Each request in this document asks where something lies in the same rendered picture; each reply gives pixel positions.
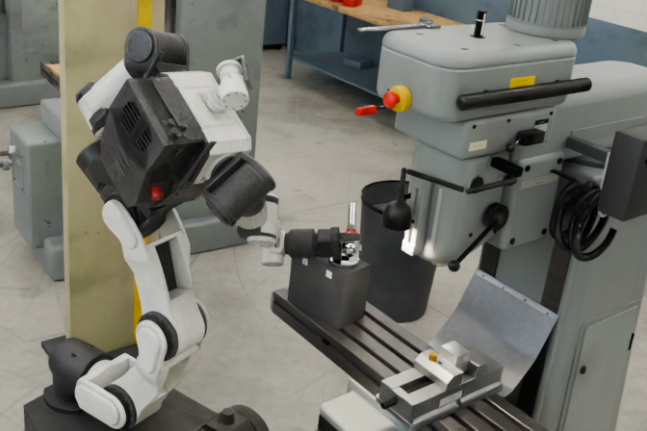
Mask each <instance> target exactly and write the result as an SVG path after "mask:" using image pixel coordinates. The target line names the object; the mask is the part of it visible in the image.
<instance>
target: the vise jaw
mask: <svg viewBox="0 0 647 431"><path fill-rule="evenodd" d="M431 351H433V350H432V349H429V350H427V351H424V352H421V353H420V354H419V356H418V357H417V358H416V359H415V361H414V368H415V369H417V370H418V371H420V372H421V373H422V374H423V375H425V376H426V377H427V378H429V379H430V380H431V381H433V382H434V383H435V384H437V385H438V386H439V387H441V388H442V389H443V390H445V391H448V390H450V389H452V388H455V387H457V386H459V385H460V384H461V383H462V379H463V374H464V372H463V371H462V370H460V369H459V368H457V367H456V366H454V365H453V364H452V363H450V362H449V361H447V360H446V359H445V358H443V357H442V356H440V355H439V354H438V353H437V354H438V355H437V361H436V362H432V361H430V360H429V359H428V356H429V352H431Z"/></svg>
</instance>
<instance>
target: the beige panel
mask: <svg viewBox="0 0 647 431"><path fill-rule="evenodd" d="M58 6H59V48H60V90H61V132H62V174H63V216H64V258H65V335H63V336H60V337H57V338H53V339H50V340H46V341H42V342H41V347H42V348H43V350H44V351H45V352H46V354H47V355H48V356H50V354H51V352H52V351H53V349H54V348H55V347H56V346H57V345H58V344H59V343H60V342H62V341H64V340H66V339H69V338H77V339H80V340H82V341H84V342H88V343H90V344H92V345H94V346H95V347H97V348H99V349H101V350H103V351H104V352H106V353H108V354H110V355H111V356H113V357H114V359H115V358H117V357H118V356H120V355H122V354H124V353H126V354H127V355H129V356H131V357H133V358H135V359H136V360H137V357H138V356H139V348H138V344H137V339H136V328H137V326H138V322H139V319H140V317H141V316H142V306H141V301H140V296H139V292H138V288H137V284H136V279H135V274H134V272H133V270H132V269H131V267H130V266H129V265H128V264H127V263H126V261H125V259H124V256H123V250H122V245H121V242H120V240H119V239H118V237H117V236H116V235H115V234H114V233H113V232H112V231H111V230H110V228H109V227H108V226H107V225H106V223H105V222H104V219H103V216H102V210H103V206H104V201H103V200H102V199H101V197H100V194H99V193H98V192H97V191H96V189H95V188H94V186H93V185H92V184H91V182H90V181H89V179H88V178H87V177H86V175H85V174H84V173H83V171H82V170H81V168H80V167H79V166H78V165H77V164H76V159H77V156H78V155H79V153H80V152H81V151H82V150H83V149H84V148H85V147H86V146H88V145H89V144H91V143H92V142H94V141H96V140H98V139H96V138H95V137H94V135H93V133H92V131H91V128H90V126H89V124H88V122H87V121H86V120H85V118H84V116H83V114H82V112H81V110H80V108H79V106H78V105H77V103H76V101H75V97H76V96H75V95H76V93H77V92H78V91H79V90H80V89H82V88H83V87H84V86H85V85H86V84H87V83H89V82H98V81H99V80H100V79H101V78H102V77H103V76H105V75H106V74H107V73H108V72H109V71H110V70H111V69H112V68H114V67H115V66H116V65H117V64H118V63H119V62H120V61H122V60H123V59H124V45H125V40H126V38H127V36H128V34H129V33H130V32H131V30H133V29H134V28H136V27H139V26H143V27H147V28H150V29H152V30H156V31H160V32H164V30H165V0H58Z"/></svg>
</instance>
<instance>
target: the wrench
mask: <svg viewBox="0 0 647 431"><path fill-rule="evenodd" d="M431 23H432V22H430V21H428V22H418V24H404V25H390V26H376V27H362V28H357V31H359V32H362V33H364V32H376V31H390V30H403V29H416V28H428V29H434V28H441V25H439V24H433V25H431Z"/></svg>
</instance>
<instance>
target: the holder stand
mask: <svg viewBox="0 0 647 431"><path fill-rule="evenodd" d="M370 270H371V265H370V264H368V263H366V262H364V261H362V260H361V259H359V258H358V257H357V256H353V257H351V258H350V257H347V256H346V255H344V254H343V253H342V259H341V260H333V258H321V257H320V255H319V254H317V253H316V254H315V258H309V259H292V261H291V271H290V282H289V292H288V300H289V301H290V302H292V303H294V304H295V305H297V306H299V307H300V308H301V309H303V310H305V311H306V312H308V313H310V314H311V315H313V316H315V317H317V318H319V319H320V320H322V321H324V322H326V323H327V324H329V325H331V326H332V327H334V328H336V329H337V330H339V329H341V328H343V327H345V326H347V325H349V324H351V323H353V322H355V321H357V320H358V319H360V318H362V317H364V313H365V306H366V298H367V291H368V285H369V277H370Z"/></svg>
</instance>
